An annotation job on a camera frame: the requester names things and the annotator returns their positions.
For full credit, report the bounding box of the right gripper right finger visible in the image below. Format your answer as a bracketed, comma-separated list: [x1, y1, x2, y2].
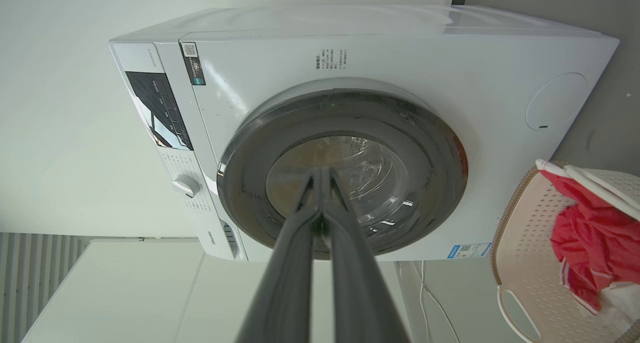
[323, 168, 411, 343]

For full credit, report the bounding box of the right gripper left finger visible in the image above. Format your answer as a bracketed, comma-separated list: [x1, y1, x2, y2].
[235, 168, 325, 343]

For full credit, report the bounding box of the round grey washing machine door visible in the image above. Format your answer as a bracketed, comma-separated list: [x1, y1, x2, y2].
[217, 78, 469, 260]

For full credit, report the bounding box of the steel washing drum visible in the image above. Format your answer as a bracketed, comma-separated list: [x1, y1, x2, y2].
[277, 135, 416, 234]

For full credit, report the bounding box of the white front-load washing machine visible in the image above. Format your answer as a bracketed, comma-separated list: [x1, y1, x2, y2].
[108, 4, 620, 262]

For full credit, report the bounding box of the blue energy label sticker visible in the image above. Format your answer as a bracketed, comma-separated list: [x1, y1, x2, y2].
[447, 242, 492, 260]

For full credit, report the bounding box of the white round control knob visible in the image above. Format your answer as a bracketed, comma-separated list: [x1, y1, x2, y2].
[172, 174, 201, 199]

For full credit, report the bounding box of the beige perforated laundry basket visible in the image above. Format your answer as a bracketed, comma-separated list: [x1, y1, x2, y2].
[490, 159, 640, 343]

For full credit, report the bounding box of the black display panel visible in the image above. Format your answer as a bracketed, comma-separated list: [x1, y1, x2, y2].
[125, 71, 194, 151]

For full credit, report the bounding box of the dark QR code sticker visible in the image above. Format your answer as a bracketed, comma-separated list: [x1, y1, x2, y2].
[180, 42, 207, 86]

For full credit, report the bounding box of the red garment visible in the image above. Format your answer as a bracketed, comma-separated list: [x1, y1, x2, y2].
[542, 169, 640, 314]

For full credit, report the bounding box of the grey window blind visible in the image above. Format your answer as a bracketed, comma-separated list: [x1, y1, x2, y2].
[0, 232, 87, 343]

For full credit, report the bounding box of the white garment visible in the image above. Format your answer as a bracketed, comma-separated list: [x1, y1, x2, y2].
[575, 280, 640, 334]

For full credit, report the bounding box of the round filter cover flap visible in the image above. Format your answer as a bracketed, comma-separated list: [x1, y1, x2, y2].
[526, 72, 588, 131]

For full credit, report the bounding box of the thin white cable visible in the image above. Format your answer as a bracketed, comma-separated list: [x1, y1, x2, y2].
[411, 260, 461, 343]

